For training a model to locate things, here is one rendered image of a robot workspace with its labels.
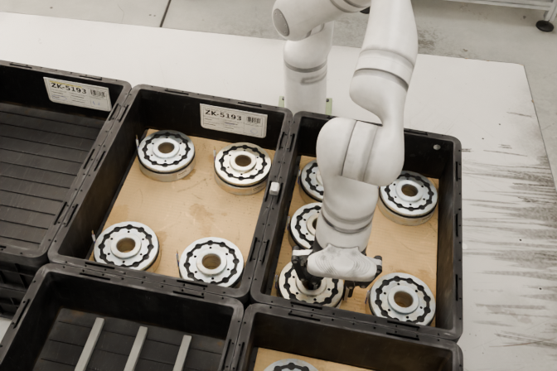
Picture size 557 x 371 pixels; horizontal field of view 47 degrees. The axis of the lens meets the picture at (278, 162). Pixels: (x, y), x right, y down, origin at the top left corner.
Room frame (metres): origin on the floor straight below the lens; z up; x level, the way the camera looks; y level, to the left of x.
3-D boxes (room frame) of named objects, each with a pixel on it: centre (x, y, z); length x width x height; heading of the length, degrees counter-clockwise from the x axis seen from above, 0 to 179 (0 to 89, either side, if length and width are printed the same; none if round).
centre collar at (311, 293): (0.54, -0.07, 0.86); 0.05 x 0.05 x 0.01
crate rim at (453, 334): (0.64, -0.15, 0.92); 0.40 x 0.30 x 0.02; 173
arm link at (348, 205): (0.54, -0.09, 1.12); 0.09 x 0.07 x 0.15; 76
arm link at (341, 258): (0.52, -0.10, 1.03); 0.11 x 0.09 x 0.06; 178
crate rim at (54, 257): (0.68, 0.15, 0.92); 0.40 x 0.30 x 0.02; 173
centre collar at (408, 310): (0.52, -0.21, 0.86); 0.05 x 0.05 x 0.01
